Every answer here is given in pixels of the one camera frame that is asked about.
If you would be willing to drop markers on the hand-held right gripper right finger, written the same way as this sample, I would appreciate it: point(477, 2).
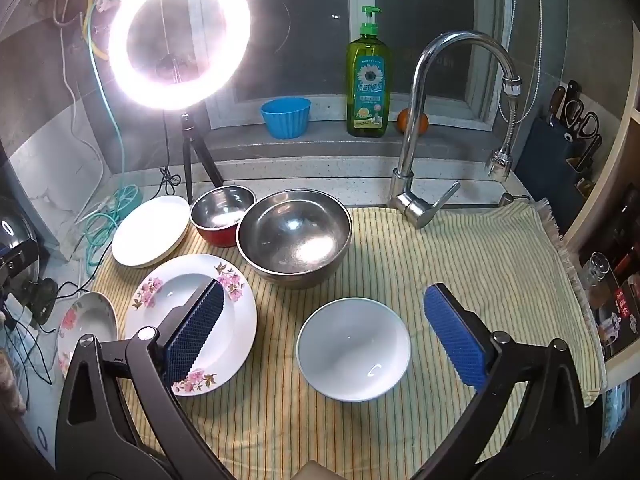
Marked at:
point(452, 340)

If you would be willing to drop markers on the plain white plate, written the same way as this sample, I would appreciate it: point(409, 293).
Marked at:
point(150, 232)

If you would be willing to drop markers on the person's left hand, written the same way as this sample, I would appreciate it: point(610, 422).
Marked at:
point(10, 382)

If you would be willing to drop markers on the small floral plate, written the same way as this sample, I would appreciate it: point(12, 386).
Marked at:
point(87, 320)

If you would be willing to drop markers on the green dish soap bottle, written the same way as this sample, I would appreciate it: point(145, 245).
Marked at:
point(369, 85)

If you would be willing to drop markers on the steel sink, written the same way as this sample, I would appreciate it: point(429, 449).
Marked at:
point(480, 205)

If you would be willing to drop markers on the black tripod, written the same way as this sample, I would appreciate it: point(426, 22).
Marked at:
point(189, 160)

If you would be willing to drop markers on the orange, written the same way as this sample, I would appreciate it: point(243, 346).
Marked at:
point(424, 122)

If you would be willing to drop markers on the clear drinking glass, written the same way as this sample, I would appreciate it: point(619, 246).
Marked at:
point(596, 267)

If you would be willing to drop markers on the black round device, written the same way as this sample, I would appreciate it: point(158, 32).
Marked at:
point(42, 294)

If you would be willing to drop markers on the black scissors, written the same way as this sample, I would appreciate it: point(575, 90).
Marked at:
point(582, 122)

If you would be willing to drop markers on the dark blue knife block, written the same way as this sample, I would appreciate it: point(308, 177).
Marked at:
point(542, 155)

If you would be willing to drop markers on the dark printed box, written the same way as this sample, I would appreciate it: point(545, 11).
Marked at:
point(617, 320)

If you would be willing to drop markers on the chrome faucet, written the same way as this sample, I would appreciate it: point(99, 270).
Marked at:
point(415, 110)

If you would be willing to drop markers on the beige shelf unit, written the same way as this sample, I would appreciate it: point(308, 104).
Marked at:
point(595, 210)

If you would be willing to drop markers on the yellow striped cloth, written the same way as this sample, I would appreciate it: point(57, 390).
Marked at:
point(450, 250)

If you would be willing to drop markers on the large floral plate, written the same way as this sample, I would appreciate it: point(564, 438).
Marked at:
point(240, 325)

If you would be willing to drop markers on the blue fluted cup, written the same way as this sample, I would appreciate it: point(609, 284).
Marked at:
point(285, 120)

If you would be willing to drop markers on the red steel bowl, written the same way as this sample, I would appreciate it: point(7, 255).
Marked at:
point(220, 215)

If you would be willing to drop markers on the white bowl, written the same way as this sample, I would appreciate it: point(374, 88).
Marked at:
point(352, 350)

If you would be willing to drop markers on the large steel bowl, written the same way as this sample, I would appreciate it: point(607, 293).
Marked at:
point(292, 245)

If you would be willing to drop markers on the glass pot lid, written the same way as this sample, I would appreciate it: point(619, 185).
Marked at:
point(15, 220)

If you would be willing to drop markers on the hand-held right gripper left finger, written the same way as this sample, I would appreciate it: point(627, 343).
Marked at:
point(192, 332)

